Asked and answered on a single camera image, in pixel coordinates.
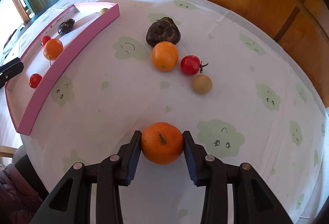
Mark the small dark water chestnut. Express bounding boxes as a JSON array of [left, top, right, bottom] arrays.
[[58, 18, 75, 35]]

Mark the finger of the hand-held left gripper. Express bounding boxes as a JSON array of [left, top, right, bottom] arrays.
[[0, 57, 24, 89]]

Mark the wooden chair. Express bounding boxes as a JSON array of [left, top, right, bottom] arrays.
[[0, 145, 25, 165]]

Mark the long-stemmed mandarin orange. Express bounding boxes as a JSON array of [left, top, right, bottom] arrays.
[[43, 38, 64, 66]]

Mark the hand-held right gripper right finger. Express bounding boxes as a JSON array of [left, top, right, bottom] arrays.
[[182, 130, 293, 224]]

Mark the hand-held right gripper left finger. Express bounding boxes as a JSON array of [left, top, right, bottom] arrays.
[[32, 130, 143, 224]]

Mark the dark red cloth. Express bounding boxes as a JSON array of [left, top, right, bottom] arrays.
[[0, 164, 43, 224]]

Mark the short-stemmed mandarin orange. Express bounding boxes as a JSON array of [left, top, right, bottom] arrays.
[[140, 122, 184, 165]]

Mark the pink shallow box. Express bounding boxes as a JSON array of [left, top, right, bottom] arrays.
[[5, 2, 121, 136]]

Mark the stemless mandarin orange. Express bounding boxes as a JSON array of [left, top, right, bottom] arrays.
[[151, 41, 179, 72]]

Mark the white cloud-print tablecloth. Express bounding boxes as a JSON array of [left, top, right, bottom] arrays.
[[15, 0, 329, 224]]

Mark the large dark water chestnut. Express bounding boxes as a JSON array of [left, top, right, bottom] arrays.
[[145, 17, 181, 48]]

